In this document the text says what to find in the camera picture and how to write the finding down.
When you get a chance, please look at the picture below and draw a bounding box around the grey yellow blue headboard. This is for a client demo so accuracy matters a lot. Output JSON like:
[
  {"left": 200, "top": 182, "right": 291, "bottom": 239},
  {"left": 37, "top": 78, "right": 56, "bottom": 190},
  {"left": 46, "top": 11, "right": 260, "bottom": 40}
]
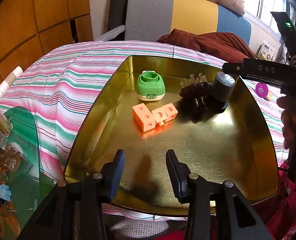
[{"left": 124, "top": 0, "right": 251, "bottom": 44}]

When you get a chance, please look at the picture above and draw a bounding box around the black rolled mat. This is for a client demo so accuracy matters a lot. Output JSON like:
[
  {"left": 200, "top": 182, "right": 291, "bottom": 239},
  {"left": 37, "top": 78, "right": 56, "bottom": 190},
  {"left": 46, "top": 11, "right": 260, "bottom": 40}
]
[{"left": 108, "top": 0, "right": 128, "bottom": 41}]

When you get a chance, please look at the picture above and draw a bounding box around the magenta toy cup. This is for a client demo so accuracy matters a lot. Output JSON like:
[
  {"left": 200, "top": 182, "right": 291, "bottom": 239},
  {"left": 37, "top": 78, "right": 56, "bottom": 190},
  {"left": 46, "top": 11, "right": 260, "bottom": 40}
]
[{"left": 255, "top": 82, "right": 269, "bottom": 98}]

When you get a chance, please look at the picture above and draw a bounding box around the striped bed cover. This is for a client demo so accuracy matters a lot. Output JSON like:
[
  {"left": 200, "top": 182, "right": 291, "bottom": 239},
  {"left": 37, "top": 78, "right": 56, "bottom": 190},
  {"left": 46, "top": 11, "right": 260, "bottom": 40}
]
[{"left": 0, "top": 41, "right": 288, "bottom": 220}]

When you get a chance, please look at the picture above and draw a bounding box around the gold metal tray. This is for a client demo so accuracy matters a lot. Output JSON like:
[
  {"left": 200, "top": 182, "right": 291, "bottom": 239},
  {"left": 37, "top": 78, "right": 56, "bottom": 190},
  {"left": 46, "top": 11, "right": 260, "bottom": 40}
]
[{"left": 64, "top": 56, "right": 279, "bottom": 217}]

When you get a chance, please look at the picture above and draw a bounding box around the dark brown toy with pegs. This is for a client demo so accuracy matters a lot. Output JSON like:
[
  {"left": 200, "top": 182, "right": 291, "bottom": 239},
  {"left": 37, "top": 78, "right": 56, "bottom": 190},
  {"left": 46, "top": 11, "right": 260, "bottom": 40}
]
[{"left": 179, "top": 73, "right": 213, "bottom": 100}]

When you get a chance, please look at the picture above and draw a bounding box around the blue puzzle piece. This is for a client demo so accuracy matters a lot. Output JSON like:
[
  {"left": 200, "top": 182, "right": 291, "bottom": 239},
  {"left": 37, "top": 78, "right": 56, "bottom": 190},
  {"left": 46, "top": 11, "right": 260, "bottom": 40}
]
[{"left": 0, "top": 184, "right": 12, "bottom": 202}]

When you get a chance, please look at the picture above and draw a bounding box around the yellow oval toy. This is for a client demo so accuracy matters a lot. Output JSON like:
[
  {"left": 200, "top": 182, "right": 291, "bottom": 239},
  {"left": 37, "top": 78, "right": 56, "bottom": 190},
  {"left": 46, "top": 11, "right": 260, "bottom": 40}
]
[{"left": 265, "top": 92, "right": 272, "bottom": 101}]

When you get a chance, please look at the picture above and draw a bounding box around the dark grey cylinder speaker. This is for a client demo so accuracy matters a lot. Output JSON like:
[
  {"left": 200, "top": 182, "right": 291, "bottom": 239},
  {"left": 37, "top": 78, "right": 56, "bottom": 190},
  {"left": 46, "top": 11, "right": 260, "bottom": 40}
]
[{"left": 203, "top": 72, "right": 235, "bottom": 113}]

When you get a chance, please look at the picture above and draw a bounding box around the dark red blanket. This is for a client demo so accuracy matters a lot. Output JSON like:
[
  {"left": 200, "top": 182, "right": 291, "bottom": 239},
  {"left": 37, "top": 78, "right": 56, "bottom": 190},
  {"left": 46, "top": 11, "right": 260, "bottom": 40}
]
[{"left": 157, "top": 29, "right": 256, "bottom": 63}]

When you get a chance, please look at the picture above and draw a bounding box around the orange block toy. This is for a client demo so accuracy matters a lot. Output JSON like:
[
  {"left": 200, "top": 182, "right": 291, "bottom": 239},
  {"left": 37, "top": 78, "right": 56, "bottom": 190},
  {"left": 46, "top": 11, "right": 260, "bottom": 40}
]
[{"left": 132, "top": 103, "right": 178, "bottom": 132}]

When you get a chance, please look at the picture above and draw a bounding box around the green white round toy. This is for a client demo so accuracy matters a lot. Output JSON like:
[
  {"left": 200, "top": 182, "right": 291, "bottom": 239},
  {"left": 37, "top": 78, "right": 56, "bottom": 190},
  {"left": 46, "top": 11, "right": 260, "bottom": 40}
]
[{"left": 136, "top": 70, "right": 165, "bottom": 101}]

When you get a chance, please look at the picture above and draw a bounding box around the white box on desk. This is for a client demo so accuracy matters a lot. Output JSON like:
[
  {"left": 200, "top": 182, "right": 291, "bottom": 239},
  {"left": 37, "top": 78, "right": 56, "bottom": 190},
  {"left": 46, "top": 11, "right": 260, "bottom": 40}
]
[{"left": 257, "top": 41, "right": 275, "bottom": 61}]

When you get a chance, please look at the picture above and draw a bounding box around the right hand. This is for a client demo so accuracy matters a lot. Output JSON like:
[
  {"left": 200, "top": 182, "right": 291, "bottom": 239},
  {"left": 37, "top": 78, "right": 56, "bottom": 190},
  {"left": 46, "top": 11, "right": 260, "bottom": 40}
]
[{"left": 277, "top": 96, "right": 296, "bottom": 150}]

